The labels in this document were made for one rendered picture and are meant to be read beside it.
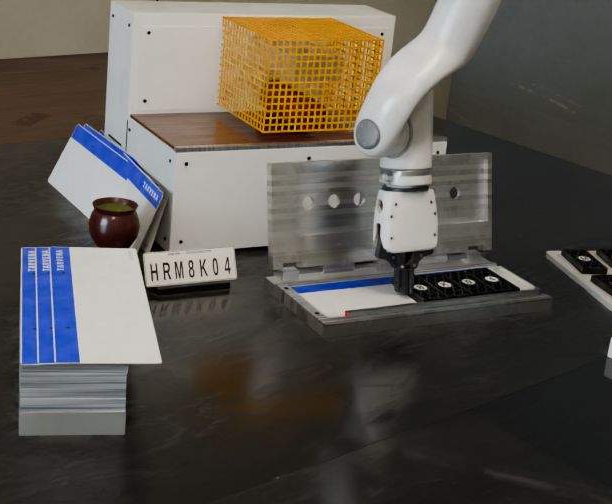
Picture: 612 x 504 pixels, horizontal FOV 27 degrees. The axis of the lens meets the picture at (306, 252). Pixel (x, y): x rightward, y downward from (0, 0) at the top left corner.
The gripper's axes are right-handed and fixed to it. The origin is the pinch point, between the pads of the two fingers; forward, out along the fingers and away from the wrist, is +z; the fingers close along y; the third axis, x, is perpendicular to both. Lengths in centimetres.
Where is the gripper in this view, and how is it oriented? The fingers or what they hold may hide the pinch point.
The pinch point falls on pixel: (403, 280)
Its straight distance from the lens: 205.3
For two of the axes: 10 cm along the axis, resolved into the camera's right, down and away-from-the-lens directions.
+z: 0.0, 9.9, 1.7
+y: 8.8, -0.8, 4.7
